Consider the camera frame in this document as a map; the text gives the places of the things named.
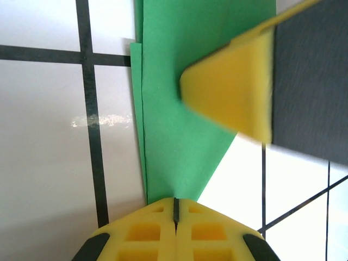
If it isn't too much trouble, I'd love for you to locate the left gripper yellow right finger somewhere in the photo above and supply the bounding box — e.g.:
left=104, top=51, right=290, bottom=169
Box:
left=175, top=197, right=281, bottom=261

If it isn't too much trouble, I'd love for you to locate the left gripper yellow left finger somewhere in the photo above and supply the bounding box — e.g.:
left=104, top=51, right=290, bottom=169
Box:
left=71, top=197, right=177, bottom=261

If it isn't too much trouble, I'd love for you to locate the green square paper sheet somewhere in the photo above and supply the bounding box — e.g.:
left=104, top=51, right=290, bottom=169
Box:
left=130, top=0, right=278, bottom=204

